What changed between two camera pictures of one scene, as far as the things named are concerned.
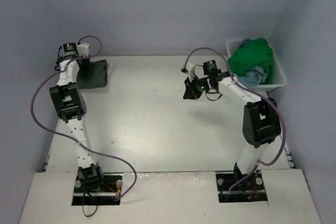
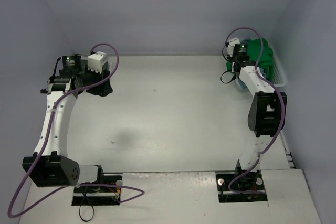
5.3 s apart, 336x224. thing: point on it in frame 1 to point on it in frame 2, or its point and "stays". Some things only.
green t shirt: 256,52 stays
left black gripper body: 84,64 to 100,85
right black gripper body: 189,91 to 230,67
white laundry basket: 279,80 stays
